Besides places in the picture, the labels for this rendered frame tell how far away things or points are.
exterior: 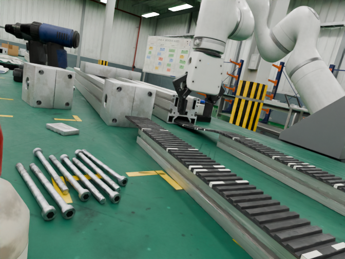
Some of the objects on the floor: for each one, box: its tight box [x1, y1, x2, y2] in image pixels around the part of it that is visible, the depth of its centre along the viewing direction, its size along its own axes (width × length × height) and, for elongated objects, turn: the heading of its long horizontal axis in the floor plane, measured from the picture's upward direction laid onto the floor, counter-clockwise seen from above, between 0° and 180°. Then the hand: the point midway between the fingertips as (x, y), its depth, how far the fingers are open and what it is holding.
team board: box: [142, 35, 193, 89], centre depth 646 cm, size 151×50×195 cm, turn 11°
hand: (194, 110), depth 65 cm, fingers open, 8 cm apart
